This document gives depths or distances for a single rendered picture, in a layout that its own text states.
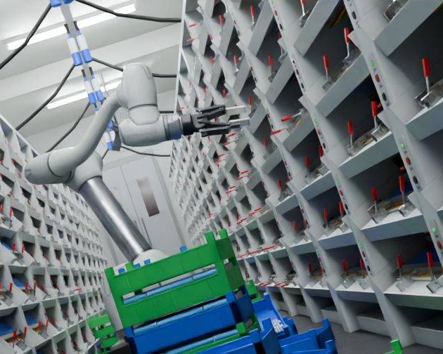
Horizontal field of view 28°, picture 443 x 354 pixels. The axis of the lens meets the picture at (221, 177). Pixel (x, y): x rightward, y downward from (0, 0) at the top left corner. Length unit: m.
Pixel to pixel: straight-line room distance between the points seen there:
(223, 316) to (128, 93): 1.07
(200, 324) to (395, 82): 0.80
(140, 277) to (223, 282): 0.22
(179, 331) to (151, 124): 0.95
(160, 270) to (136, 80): 0.95
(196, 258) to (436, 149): 0.69
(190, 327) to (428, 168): 0.75
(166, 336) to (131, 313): 0.11
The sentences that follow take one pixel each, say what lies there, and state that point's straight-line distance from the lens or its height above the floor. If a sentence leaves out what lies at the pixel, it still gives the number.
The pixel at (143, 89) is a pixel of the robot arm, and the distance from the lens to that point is 3.01.
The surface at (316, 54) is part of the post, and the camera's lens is 2.60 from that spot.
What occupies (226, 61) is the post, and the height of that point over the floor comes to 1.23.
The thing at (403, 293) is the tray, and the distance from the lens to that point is 2.36.
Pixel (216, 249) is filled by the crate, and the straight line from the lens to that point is 2.22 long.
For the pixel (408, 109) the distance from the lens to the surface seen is 1.88.
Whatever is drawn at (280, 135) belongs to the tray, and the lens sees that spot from 3.25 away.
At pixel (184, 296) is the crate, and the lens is 2.24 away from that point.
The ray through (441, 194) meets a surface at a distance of 1.88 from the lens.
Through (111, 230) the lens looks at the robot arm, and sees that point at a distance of 3.37.
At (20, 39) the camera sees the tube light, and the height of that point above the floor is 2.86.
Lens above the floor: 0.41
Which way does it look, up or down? 5 degrees up
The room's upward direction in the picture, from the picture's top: 19 degrees counter-clockwise
